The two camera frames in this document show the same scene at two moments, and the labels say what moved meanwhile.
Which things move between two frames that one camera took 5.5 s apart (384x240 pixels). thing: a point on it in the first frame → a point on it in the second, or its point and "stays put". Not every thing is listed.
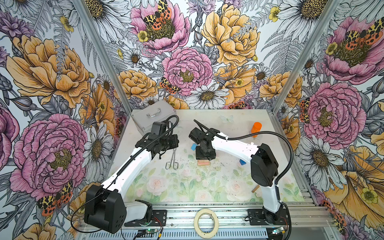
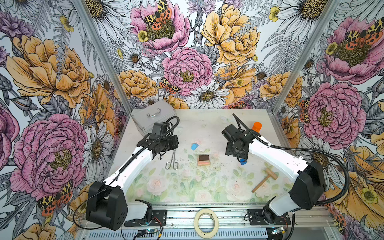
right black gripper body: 209,153 → 232,149
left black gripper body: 169,143 stays put
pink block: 203,162 stays put
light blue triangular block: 193,146 stays put
